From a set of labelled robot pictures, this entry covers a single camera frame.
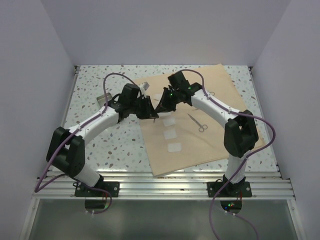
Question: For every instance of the beige surgical drape cloth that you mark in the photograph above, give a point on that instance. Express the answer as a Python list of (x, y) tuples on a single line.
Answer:
[(197, 147)]

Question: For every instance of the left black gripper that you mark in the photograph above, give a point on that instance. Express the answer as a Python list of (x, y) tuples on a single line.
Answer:
[(149, 112)]

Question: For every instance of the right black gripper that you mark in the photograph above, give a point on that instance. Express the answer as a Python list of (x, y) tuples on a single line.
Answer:
[(162, 106)]

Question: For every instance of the steel surgical scissors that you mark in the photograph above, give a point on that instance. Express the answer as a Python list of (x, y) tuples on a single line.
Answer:
[(201, 127)]

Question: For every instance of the white gauze pad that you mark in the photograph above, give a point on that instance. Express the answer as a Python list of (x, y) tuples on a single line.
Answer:
[(174, 147), (170, 134), (169, 121), (157, 96)]

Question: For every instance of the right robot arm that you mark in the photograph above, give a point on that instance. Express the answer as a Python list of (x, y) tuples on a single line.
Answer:
[(240, 131)]

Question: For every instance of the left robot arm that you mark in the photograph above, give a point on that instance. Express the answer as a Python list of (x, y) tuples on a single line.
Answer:
[(67, 147)]

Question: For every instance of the metal instrument tray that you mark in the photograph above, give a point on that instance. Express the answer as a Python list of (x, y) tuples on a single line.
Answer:
[(101, 100)]

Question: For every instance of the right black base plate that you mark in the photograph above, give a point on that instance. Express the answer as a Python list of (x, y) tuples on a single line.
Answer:
[(241, 189)]

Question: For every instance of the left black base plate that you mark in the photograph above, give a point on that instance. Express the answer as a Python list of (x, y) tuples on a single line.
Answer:
[(109, 188)]

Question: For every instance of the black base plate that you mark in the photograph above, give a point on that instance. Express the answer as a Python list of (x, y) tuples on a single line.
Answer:
[(241, 189), (109, 188)]

